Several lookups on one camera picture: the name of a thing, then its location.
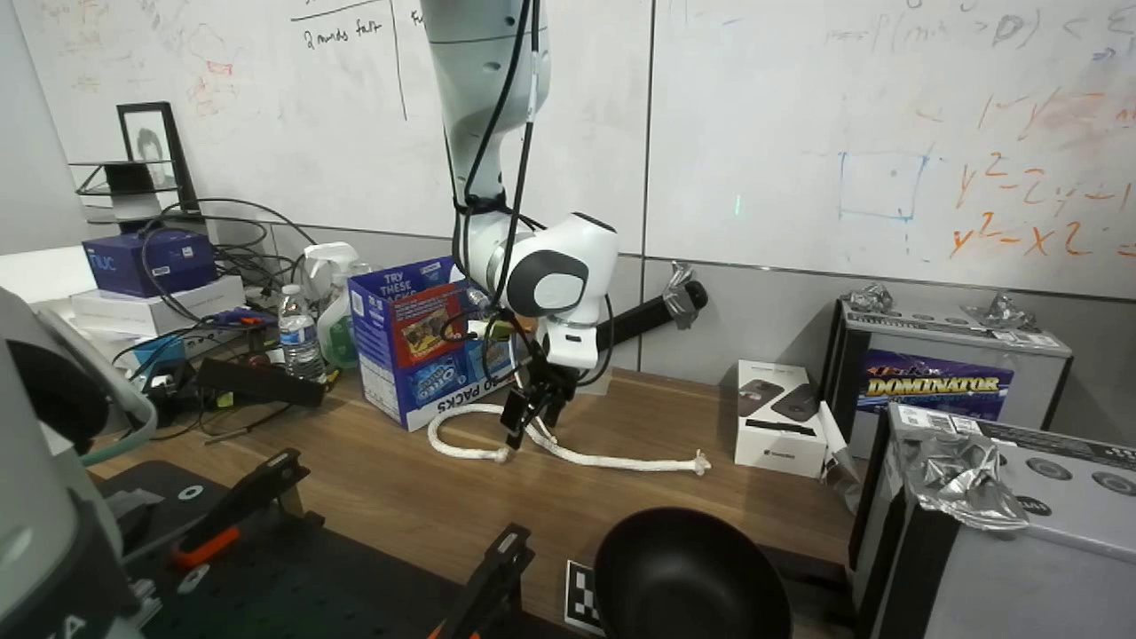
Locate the white whiteboard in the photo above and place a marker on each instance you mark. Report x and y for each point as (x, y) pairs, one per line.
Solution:
(769, 119)

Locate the translucent spray bottle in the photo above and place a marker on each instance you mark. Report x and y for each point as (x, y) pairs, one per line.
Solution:
(326, 278)

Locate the blue snack cardboard box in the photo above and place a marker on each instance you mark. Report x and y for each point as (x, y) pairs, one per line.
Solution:
(401, 343)

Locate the grey Dominator battery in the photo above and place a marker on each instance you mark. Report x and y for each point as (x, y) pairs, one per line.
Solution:
(945, 385)

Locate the black round bowl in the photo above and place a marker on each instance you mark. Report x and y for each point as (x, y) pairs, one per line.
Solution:
(692, 580)

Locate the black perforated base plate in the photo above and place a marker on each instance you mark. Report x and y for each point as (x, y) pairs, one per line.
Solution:
(308, 590)

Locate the white paper stack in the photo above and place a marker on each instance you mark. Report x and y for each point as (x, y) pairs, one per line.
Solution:
(111, 310)

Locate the grey battery with foil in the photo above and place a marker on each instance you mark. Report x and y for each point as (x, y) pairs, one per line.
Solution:
(1043, 568)

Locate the clear plastic water bottle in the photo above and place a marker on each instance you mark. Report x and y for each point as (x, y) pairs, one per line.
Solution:
(296, 339)

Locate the black hand tool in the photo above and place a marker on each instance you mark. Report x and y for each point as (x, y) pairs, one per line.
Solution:
(250, 385)

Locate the black white fiducial tag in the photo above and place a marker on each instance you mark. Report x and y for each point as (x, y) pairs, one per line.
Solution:
(579, 594)

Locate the small white product box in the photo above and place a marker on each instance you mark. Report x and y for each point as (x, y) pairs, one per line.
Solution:
(775, 444)

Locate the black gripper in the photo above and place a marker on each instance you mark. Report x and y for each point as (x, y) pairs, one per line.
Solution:
(550, 383)

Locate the dark blue cardboard box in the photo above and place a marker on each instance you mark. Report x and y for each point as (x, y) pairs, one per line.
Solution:
(148, 265)

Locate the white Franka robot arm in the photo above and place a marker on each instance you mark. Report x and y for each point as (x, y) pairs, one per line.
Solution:
(472, 71)

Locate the black orange bar clamp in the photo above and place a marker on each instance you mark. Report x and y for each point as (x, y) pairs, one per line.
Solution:
(491, 580)
(244, 497)

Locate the black picture frame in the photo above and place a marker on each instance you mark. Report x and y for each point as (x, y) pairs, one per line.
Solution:
(158, 148)

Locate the crumpled aluminium foil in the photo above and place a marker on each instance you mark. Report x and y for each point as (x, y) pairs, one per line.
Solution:
(962, 472)

